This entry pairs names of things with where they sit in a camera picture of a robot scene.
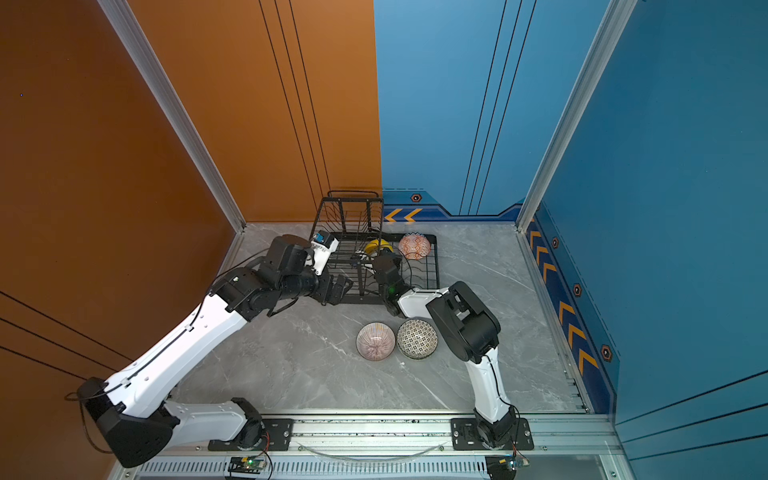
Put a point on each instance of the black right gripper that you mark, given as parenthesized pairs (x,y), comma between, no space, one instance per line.
(386,254)

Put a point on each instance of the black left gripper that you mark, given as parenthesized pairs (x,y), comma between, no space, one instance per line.
(339,292)

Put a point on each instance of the yellow bowl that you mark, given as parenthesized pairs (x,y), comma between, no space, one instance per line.
(377,247)

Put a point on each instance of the orange patterned bowl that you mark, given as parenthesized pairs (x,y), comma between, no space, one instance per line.
(414,246)

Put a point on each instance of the pink striped bowl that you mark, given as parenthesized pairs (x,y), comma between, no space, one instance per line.
(375,341)

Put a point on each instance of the brown patterned bowl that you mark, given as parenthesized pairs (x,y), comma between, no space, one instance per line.
(417,339)

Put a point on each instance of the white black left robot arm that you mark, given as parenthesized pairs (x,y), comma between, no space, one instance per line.
(132,409)

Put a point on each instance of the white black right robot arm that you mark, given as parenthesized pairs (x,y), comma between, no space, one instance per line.
(470,330)

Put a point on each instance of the left green circuit board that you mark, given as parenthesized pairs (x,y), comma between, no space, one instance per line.
(248,467)

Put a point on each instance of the green circuit board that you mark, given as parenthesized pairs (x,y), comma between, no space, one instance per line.
(248,467)
(505,467)

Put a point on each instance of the right green circuit board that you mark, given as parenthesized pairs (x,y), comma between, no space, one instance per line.
(505,467)

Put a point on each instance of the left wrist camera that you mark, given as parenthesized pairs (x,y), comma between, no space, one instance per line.
(323,245)

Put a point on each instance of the black wire dish rack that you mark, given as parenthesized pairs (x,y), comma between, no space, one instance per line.
(357,217)

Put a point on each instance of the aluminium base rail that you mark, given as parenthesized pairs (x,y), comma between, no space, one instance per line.
(408,445)

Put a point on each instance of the aluminium right corner post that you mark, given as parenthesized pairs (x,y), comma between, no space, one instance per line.
(606,39)

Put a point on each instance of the aluminium corner post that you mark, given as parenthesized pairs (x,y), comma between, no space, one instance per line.
(606,39)
(127,27)

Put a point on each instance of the aluminium left corner post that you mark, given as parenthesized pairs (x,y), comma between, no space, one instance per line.
(127,27)

